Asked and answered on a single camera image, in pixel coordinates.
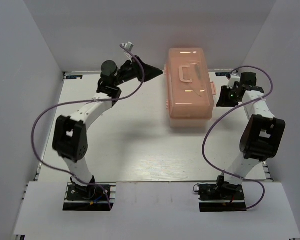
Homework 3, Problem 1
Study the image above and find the pink plastic toolbox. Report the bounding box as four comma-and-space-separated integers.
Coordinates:
165, 48, 216, 128

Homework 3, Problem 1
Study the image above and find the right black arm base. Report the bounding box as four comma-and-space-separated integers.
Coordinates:
193, 175, 247, 213

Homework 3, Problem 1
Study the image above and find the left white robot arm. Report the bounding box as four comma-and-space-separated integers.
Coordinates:
52, 58, 163, 200

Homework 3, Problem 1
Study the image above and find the left blue table label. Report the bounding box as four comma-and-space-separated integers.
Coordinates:
65, 75, 83, 80

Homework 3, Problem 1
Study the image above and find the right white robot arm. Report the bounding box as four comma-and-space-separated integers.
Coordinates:
215, 72, 286, 200

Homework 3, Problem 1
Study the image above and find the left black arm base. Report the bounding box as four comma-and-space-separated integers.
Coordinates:
62, 182, 117, 212

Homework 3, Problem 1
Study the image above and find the black precision screwdriver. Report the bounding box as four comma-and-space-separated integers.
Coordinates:
194, 64, 202, 80

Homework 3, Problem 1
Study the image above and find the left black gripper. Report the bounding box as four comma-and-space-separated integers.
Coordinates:
114, 55, 163, 87

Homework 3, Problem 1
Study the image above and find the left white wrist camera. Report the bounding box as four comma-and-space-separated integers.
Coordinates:
120, 41, 134, 61

